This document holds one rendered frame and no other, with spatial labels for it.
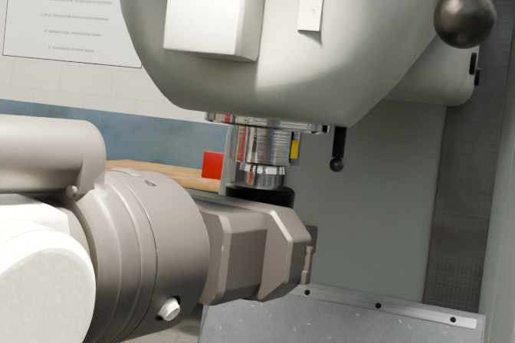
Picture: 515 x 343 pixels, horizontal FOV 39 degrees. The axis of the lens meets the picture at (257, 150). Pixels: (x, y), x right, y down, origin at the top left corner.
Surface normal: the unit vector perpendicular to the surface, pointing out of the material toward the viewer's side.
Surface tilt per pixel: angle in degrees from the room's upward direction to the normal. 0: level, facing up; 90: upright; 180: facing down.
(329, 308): 63
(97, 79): 90
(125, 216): 52
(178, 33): 90
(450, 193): 90
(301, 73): 110
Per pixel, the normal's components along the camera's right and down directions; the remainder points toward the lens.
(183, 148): -0.31, 0.01
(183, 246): 0.83, -0.18
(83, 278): 0.83, 0.17
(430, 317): -0.23, -0.44
